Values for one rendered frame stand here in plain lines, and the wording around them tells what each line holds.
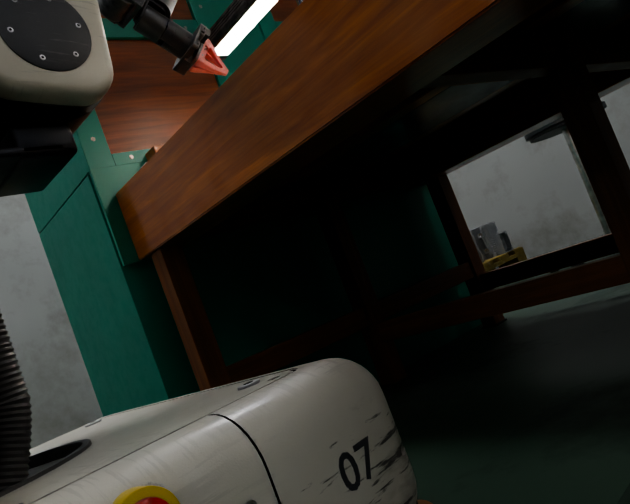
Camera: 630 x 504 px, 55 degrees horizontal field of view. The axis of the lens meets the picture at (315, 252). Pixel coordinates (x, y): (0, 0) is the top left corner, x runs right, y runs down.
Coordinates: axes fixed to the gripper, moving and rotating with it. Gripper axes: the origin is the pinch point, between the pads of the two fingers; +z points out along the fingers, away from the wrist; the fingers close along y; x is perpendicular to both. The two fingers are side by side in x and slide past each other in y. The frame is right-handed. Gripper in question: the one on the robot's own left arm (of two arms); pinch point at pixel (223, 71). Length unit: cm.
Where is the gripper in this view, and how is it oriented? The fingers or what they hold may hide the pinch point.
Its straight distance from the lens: 137.1
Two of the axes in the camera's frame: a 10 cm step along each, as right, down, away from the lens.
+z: 7.9, 4.2, 4.6
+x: -1.9, 8.7, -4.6
